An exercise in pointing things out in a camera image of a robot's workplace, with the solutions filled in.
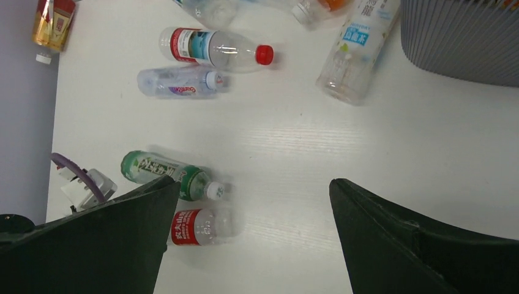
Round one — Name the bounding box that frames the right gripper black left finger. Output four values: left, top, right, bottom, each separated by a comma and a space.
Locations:
1, 176, 180, 293

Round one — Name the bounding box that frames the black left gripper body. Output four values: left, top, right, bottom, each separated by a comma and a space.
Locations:
0, 214, 35, 235

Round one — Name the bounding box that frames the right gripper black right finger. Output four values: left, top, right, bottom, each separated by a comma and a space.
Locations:
329, 179, 518, 293

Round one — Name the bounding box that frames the green tea label bottle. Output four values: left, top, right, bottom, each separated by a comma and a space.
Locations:
121, 150, 225, 202

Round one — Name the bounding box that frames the red label Nongfu water bottle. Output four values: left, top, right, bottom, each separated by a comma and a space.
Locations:
167, 208, 244, 246

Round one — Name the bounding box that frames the clear Ganten water bottle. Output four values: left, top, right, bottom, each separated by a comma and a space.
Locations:
136, 66, 230, 99

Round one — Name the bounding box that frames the white blue label tea bottle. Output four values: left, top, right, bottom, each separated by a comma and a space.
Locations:
316, 0, 401, 105

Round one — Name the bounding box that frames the grey mesh waste bin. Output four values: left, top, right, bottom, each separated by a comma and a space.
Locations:
400, 0, 518, 88

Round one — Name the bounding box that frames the amber tea bottle red label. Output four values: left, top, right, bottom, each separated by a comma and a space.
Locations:
32, 0, 77, 65

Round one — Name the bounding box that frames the red label bottle blue picture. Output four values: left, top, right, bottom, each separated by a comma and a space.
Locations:
159, 27, 275, 73

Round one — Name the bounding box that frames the orange juice bottle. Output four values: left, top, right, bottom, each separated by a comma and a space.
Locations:
291, 0, 356, 29

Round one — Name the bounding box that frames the clear bottle blue label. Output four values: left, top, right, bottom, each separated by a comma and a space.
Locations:
174, 0, 239, 30

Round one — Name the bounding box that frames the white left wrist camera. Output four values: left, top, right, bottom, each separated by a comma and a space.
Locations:
56, 167, 118, 212

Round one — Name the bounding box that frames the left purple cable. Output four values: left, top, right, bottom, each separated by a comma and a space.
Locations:
50, 152, 107, 204

